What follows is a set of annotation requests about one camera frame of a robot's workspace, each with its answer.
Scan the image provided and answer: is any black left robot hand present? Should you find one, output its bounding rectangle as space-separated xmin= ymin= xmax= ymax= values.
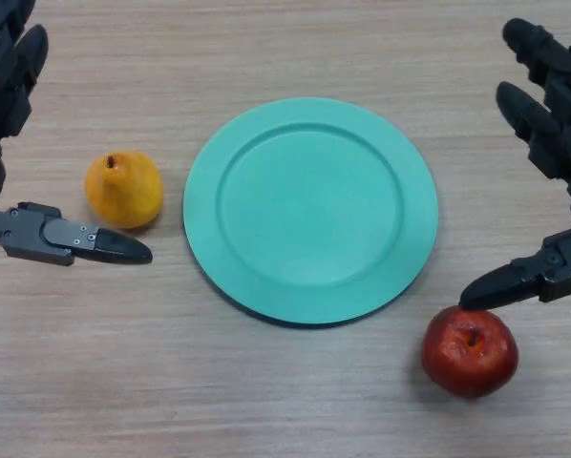
xmin=0 ymin=0 xmax=154 ymax=267

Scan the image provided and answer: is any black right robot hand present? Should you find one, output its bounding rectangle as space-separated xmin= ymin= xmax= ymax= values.
xmin=458 ymin=17 xmax=571 ymax=312

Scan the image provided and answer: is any red apple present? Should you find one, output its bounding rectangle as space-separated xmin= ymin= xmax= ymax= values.
xmin=420 ymin=304 xmax=520 ymax=400

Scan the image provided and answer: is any green round plate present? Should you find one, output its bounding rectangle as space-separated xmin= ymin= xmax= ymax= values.
xmin=182 ymin=96 xmax=440 ymax=329

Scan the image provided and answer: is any yellow orange pear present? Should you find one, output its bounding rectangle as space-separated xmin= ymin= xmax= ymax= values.
xmin=83 ymin=150 xmax=165 ymax=230

